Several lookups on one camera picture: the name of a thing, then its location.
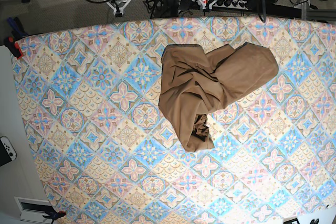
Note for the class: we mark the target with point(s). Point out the game console controller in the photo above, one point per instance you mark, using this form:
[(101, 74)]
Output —
[(7, 152)]

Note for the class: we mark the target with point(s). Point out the red black clamp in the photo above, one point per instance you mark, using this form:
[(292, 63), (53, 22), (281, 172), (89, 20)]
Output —
[(13, 47)]

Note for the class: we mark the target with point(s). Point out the white box with window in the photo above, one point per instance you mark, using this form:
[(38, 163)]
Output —
[(32, 210)]

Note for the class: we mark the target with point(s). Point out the white power strip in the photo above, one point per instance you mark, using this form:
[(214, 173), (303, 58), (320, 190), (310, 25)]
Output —
[(229, 4)]

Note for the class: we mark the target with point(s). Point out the patterned tile tablecloth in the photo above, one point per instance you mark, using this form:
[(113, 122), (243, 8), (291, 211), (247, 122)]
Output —
[(104, 152)]

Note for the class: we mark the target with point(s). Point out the orange black bottom clamp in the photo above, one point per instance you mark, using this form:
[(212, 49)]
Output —
[(53, 215)]

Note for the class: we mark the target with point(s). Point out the brown t-shirt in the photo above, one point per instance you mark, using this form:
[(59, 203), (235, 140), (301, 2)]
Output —
[(195, 84)]

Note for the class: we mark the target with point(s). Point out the blue black clamp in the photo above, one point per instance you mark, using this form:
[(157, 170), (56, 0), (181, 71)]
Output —
[(18, 31)]

